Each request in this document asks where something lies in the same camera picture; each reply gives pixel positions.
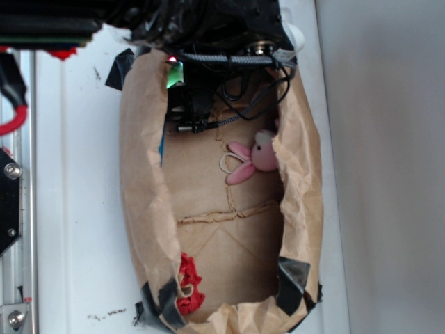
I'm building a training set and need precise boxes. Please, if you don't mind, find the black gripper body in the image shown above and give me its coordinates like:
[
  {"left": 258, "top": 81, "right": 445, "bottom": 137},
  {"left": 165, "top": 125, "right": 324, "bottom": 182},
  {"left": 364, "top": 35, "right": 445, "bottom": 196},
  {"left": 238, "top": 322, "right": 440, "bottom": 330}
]
[{"left": 166, "top": 84, "right": 216, "bottom": 133}]

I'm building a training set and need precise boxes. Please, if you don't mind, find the green plush animal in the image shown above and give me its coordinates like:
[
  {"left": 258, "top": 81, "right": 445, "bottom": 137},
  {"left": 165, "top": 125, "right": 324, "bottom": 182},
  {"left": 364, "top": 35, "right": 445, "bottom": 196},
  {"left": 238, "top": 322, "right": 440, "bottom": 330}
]
[{"left": 166, "top": 61, "right": 184, "bottom": 89}]

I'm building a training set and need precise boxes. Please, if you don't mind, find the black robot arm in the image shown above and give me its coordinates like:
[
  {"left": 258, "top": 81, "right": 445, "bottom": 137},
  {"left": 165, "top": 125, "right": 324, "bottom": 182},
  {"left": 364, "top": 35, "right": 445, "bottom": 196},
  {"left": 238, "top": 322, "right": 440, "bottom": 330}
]
[{"left": 1, "top": 1, "right": 303, "bottom": 135}]

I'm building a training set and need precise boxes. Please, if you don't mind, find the blue rectangular block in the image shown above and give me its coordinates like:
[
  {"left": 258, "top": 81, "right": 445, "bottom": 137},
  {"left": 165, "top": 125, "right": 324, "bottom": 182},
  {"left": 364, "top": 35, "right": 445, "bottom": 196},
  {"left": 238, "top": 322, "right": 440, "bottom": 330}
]
[{"left": 159, "top": 126, "right": 166, "bottom": 166}]

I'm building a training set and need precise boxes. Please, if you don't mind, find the pink plush bunny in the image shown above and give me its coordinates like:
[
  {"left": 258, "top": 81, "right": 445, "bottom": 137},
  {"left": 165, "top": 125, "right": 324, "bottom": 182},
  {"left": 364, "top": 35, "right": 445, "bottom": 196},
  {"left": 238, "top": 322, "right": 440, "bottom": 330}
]
[{"left": 219, "top": 118, "right": 280, "bottom": 186}]

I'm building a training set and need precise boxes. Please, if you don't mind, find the brown paper bag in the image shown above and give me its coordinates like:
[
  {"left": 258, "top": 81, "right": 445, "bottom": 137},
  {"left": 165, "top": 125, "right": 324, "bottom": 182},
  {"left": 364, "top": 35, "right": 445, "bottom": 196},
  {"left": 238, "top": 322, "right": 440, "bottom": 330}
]
[{"left": 120, "top": 50, "right": 323, "bottom": 333}]

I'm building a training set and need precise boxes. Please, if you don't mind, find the red crumpled paper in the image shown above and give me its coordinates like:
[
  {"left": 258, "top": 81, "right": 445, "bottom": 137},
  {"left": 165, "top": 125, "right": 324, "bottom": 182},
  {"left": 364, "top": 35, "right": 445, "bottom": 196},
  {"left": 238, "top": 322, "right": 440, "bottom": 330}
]
[{"left": 176, "top": 252, "right": 205, "bottom": 315}]

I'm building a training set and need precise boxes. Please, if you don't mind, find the white plastic tray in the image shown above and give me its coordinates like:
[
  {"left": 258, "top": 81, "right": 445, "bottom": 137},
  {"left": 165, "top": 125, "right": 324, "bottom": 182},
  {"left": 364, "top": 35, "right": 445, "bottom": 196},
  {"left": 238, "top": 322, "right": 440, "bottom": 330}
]
[{"left": 35, "top": 1, "right": 350, "bottom": 333}]

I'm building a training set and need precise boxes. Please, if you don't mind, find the thin black cable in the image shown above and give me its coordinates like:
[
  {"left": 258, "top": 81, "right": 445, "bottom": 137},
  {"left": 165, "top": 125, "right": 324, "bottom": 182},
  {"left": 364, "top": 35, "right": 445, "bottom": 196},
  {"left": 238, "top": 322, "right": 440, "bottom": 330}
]
[{"left": 208, "top": 65, "right": 293, "bottom": 122}]

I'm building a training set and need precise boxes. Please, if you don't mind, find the grey braided cable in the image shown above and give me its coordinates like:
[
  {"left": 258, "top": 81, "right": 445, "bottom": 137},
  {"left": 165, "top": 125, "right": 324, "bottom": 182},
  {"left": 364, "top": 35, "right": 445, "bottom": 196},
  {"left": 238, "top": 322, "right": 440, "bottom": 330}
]
[{"left": 173, "top": 51, "right": 298, "bottom": 135}]

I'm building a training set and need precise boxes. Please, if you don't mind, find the black mounting bracket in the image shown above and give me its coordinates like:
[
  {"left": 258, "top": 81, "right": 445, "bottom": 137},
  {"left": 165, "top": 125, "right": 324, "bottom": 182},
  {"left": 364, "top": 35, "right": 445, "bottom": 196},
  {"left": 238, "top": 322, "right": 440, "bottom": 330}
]
[{"left": 0, "top": 148, "right": 22, "bottom": 255}]

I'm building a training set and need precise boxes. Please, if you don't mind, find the aluminium frame rail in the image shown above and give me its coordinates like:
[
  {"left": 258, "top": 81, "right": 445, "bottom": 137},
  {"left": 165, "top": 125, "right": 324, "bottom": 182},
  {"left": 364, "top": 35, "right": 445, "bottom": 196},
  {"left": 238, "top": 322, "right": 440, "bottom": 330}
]
[{"left": 1, "top": 46, "right": 38, "bottom": 333}]

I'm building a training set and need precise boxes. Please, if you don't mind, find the silver corner bracket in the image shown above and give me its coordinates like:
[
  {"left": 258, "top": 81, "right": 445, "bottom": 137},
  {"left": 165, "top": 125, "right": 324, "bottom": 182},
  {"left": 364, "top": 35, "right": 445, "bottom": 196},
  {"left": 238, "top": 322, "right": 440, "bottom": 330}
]
[{"left": 1, "top": 303, "right": 29, "bottom": 334}]

